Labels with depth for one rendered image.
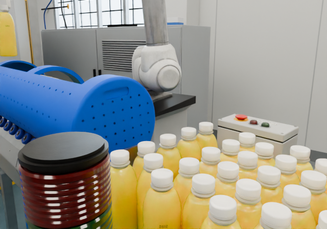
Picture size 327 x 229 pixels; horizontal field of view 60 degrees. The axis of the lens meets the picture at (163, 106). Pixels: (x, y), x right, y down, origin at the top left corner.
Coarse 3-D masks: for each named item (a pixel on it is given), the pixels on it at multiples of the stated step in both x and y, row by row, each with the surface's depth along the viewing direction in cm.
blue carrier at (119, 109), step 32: (0, 64) 130; (32, 64) 138; (0, 96) 110; (32, 96) 90; (64, 96) 77; (96, 96) 73; (128, 96) 80; (32, 128) 92; (64, 128) 73; (96, 128) 75; (128, 128) 82
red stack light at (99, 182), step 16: (32, 176) 18; (48, 176) 18; (64, 176) 18; (80, 176) 19; (96, 176) 20; (32, 192) 19; (48, 192) 18; (64, 192) 18; (80, 192) 19; (96, 192) 20; (32, 208) 19; (48, 208) 19; (64, 208) 19; (80, 208) 19; (96, 208) 20; (48, 224) 19; (64, 224) 19; (80, 224) 19
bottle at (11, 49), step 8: (0, 16) 114; (8, 16) 116; (0, 24) 114; (8, 24) 116; (0, 32) 115; (8, 32) 116; (0, 40) 116; (8, 40) 117; (0, 48) 117; (8, 48) 117; (16, 48) 120
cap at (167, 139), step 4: (160, 136) 68; (164, 136) 68; (168, 136) 68; (172, 136) 68; (160, 140) 68; (164, 140) 67; (168, 140) 67; (172, 140) 67; (164, 144) 67; (168, 144) 67; (172, 144) 67
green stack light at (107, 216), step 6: (108, 210) 21; (102, 216) 21; (108, 216) 21; (90, 222) 20; (96, 222) 20; (102, 222) 21; (108, 222) 21; (30, 228) 20; (36, 228) 19; (42, 228) 19; (72, 228) 19; (78, 228) 19; (84, 228) 20; (90, 228) 20; (96, 228) 20; (102, 228) 21; (108, 228) 22
